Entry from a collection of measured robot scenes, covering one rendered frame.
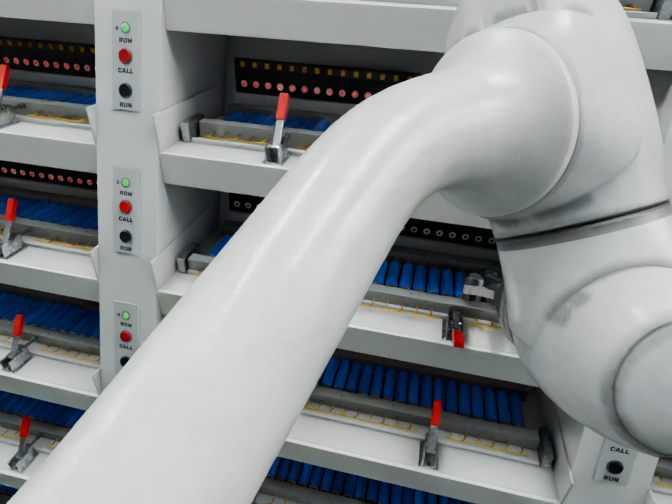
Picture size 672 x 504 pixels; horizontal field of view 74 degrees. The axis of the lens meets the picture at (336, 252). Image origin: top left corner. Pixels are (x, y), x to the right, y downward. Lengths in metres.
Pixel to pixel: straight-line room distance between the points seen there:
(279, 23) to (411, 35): 0.16
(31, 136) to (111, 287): 0.24
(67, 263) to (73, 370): 0.19
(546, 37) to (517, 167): 0.06
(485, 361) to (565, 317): 0.37
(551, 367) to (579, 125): 0.13
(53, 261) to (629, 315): 0.76
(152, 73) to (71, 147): 0.17
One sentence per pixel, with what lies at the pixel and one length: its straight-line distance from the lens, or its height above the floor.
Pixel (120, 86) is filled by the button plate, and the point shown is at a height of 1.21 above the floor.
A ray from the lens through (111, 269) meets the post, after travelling 0.74.
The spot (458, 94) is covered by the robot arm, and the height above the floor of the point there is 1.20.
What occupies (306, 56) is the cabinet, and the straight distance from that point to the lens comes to 0.80.
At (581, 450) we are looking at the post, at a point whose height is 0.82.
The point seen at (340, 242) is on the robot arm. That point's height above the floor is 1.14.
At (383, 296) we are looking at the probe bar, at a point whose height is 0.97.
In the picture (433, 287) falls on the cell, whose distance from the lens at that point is 0.67.
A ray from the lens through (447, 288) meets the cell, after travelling 0.68.
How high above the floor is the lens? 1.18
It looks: 14 degrees down
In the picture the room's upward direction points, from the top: 7 degrees clockwise
